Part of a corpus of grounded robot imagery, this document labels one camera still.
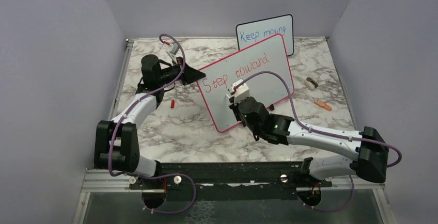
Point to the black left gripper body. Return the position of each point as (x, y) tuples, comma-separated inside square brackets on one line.
[(169, 74)]

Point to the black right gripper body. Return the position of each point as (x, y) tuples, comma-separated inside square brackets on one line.
[(235, 108)]

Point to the red framed whiteboard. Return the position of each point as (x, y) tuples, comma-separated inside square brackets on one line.
[(264, 65)]

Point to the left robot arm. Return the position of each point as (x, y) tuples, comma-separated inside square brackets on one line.
[(116, 143)]

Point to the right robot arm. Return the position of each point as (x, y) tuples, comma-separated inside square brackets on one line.
[(360, 153)]

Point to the black framed written whiteboard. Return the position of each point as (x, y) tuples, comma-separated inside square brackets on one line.
[(254, 31)]

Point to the small whiteboard eraser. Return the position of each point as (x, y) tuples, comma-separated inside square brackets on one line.
[(311, 84)]

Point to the orange rubber piece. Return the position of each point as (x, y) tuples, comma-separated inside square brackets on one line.
[(323, 105)]

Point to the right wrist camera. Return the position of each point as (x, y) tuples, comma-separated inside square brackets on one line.
[(236, 93)]

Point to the black aluminium base frame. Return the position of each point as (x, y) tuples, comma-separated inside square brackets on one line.
[(267, 192)]

